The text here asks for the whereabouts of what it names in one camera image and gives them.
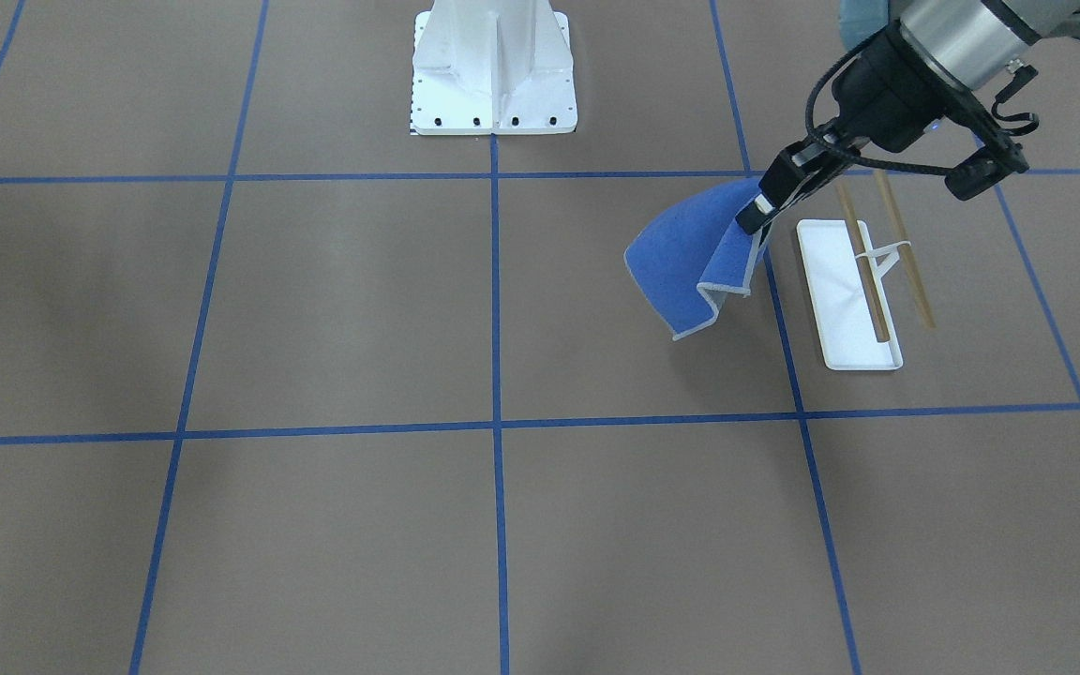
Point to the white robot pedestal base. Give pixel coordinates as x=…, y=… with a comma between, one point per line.
x=492, y=67

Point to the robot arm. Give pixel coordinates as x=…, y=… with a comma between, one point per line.
x=971, y=40

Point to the white towel rack with wooden bars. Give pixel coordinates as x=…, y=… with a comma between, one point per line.
x=846, y=282

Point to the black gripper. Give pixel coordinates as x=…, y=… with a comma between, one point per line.
x=880, y=97

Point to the blue towel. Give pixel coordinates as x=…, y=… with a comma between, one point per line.
x=689, y=259

